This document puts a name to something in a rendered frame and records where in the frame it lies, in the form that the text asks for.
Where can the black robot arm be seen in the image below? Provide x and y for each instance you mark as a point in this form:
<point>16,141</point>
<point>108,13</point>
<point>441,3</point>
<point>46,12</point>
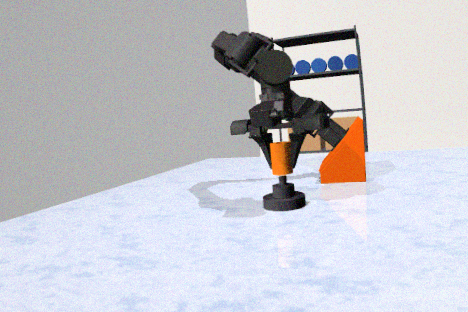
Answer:
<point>251,54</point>

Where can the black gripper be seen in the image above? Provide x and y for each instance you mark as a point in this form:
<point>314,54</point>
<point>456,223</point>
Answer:
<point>301,127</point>

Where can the black stepped round pedestal with short shaft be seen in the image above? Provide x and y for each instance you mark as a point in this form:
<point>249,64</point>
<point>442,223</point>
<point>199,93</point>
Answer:
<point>284,197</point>

